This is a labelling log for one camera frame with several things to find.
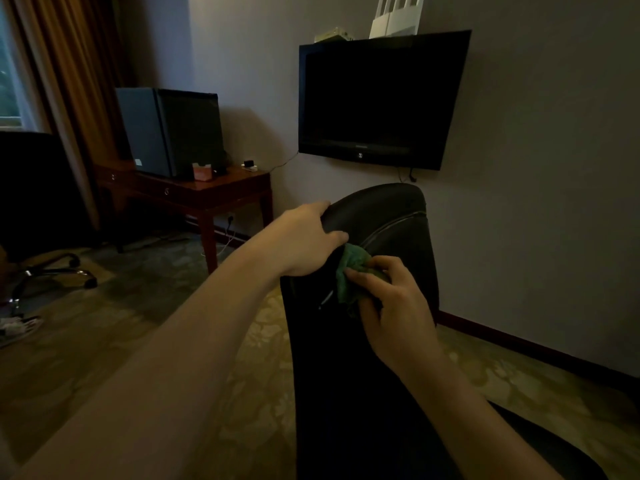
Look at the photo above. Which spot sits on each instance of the person's left hand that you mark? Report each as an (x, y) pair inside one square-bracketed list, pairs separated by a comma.
[(300, 244)]

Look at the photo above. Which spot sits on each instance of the person's right hand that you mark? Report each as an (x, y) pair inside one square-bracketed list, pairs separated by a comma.
[(405, 324)]

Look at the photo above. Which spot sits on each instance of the green cleaning cloth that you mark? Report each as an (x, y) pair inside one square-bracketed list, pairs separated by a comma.
[(352, 259)]

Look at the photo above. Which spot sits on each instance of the black leather chair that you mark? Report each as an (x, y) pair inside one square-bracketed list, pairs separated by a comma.
[(340, 384)]

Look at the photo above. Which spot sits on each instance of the person's left forearm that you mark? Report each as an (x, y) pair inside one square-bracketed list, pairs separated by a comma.
[(160, 379)]

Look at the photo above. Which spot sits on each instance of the person's right forearm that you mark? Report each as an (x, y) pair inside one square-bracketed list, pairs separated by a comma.
[(475, 429)]

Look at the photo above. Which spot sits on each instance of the black swivel chair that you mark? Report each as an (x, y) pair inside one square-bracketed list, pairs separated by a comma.
[(35, 194)]

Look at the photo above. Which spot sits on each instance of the small black white device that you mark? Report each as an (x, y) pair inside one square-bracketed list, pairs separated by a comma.
[(249, 166)]

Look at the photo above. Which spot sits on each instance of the dark red wooden table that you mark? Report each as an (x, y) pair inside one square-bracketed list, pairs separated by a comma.
[(215, 192)]

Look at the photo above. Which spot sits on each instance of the pink tissue box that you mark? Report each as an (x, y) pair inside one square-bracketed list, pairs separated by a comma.
[(202, 173)]

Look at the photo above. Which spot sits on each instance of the dark red baseboard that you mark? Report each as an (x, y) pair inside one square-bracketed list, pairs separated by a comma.
[(525, 349)]

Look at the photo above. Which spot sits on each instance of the black mini fridge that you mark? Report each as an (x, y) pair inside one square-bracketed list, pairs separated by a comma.
[(175, 129)]

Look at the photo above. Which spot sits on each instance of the small pale box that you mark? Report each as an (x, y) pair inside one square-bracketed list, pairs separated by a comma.
[(332, 35)]

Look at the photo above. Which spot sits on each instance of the white router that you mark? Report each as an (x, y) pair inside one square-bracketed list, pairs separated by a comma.
[(400, 22)]

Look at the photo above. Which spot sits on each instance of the brown curtain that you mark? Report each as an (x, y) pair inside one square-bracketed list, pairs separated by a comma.
[(80, 84)]

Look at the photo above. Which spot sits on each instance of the white sheer curtain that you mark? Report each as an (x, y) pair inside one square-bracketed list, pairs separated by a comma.
[(25, 94)]

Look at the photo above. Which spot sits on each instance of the window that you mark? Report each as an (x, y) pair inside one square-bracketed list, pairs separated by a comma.
[(7, 94)]

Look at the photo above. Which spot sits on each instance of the black wall television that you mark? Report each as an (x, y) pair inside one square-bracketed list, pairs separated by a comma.
[(380, 94)]

